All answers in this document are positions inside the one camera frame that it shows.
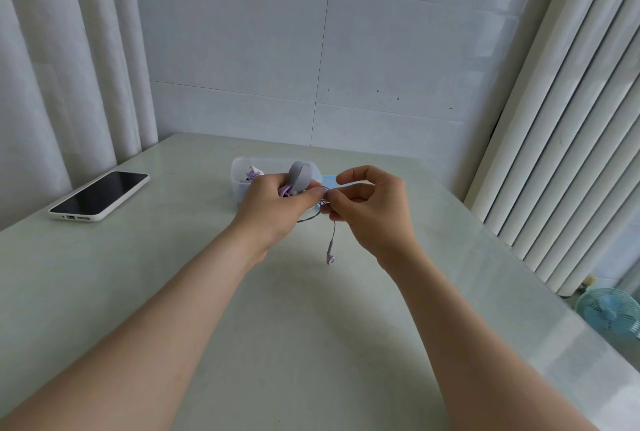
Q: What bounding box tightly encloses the person's left hand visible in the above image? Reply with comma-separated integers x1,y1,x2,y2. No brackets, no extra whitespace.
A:
234,173,327,253

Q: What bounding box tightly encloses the person's right hand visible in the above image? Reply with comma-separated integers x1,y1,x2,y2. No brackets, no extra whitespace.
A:
326,165,421,267

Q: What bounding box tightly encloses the grey round cable winder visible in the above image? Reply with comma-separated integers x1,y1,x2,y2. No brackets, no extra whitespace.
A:
286,160,316,194

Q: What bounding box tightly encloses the purple earphone cable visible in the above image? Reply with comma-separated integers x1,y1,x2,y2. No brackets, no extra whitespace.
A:
278,184,342,267

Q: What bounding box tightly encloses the person's left forearm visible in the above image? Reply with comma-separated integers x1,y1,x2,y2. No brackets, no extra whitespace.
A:
0,220,271,431

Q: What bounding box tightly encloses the person's right forearm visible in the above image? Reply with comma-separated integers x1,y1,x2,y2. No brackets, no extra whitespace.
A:
375,242,601,431

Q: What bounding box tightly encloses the light blue box lid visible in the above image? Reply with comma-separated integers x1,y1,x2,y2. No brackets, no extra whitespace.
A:
317,174,352,207

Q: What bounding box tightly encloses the clear plastic storage box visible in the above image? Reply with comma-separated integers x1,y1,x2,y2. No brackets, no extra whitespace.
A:
230,156,324,209

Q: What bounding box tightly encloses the smartphone in white case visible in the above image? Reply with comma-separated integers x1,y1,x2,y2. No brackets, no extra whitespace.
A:
48,171,151,223

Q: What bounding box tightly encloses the light blue desk fan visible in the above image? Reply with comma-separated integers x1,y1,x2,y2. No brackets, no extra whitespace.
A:
574,288,640,344

